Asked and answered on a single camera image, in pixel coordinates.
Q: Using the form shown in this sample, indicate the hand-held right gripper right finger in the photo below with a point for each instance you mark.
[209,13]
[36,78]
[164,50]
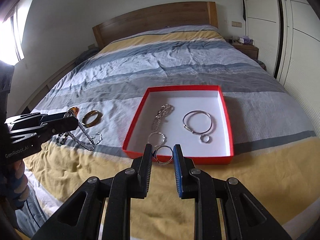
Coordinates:
[178,170]

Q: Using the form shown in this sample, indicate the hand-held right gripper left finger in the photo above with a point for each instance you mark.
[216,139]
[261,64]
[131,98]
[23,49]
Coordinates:
[147,170]

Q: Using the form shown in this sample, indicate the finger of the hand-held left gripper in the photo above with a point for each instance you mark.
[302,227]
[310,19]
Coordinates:
[65,126]
[30,118]

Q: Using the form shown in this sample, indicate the thin silver bangle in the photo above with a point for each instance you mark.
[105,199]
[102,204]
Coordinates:
[187,128]

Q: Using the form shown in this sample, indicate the red jewelry box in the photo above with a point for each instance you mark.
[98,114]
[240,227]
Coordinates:
[175,120]

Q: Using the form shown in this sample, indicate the person's left hand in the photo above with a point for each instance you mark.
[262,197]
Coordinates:
[20,180]

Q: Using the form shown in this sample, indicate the amber bangle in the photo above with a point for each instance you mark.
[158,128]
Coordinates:
[74,110]

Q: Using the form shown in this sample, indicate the brown marbled bangle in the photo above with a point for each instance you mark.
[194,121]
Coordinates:
[86,123]

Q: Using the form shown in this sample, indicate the small twisted silver hoop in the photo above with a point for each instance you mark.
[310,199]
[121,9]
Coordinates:
[100,138]

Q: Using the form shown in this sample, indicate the grey cloth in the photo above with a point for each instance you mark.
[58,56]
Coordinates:
[86,56]

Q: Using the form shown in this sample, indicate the window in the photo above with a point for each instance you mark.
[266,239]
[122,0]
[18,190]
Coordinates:
[12,45]

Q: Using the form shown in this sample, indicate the bed with striped duvet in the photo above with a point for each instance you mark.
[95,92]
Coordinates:
[200,62]

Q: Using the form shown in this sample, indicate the dark woven basket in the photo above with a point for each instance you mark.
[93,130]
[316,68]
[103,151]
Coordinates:
[260,65]

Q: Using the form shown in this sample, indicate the wooden headboard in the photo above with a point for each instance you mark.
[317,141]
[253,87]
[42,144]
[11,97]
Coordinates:
[150,20]

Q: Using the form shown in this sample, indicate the wooden nightstand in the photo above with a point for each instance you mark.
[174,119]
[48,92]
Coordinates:
[247,51]

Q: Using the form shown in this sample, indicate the small white box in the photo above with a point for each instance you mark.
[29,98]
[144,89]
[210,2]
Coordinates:
[241,40]

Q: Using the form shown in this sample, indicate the purple container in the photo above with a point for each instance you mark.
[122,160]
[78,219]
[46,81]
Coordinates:
[248,40]

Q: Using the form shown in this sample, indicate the white wardrobe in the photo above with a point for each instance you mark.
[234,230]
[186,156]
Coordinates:
[262,5]

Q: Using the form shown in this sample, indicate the wall socket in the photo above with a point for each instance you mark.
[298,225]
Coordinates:
[91,46]
[236,24]

